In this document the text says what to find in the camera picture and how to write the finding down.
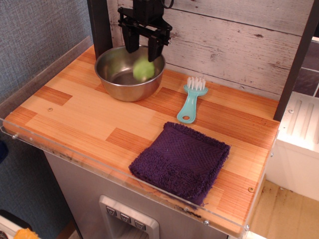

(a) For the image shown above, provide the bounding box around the clear acrylic edge guard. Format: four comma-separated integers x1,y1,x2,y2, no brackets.
3,114,279,239

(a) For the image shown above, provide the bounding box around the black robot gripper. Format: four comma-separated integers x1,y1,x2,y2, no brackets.
118,0,173,62

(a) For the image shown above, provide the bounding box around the white toy sink unit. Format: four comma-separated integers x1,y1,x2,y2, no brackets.
266,92,319,200

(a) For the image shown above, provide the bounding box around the teal dish brush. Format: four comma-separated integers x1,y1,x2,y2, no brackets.
177,77,208,123

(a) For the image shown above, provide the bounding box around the silver dispenser button panel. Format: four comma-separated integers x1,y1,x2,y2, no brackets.
99,195,160,239

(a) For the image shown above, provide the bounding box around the stainless steel pot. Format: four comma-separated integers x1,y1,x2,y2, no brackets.
95,46,165,102

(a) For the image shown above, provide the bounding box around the green toy broccoli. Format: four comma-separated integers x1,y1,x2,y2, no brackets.
133,56,155,82

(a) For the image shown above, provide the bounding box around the orange object bottom left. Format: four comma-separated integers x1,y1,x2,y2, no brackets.
13,229,39,239

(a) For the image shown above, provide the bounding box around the dark right shelf post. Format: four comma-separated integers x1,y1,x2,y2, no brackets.
273,0,319,121

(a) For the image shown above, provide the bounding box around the purple folded towel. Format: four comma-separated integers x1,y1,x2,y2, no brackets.
129,122,231,206

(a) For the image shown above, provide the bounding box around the grey toy fridge cabinet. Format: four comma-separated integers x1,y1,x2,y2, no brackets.
45,153,228,239

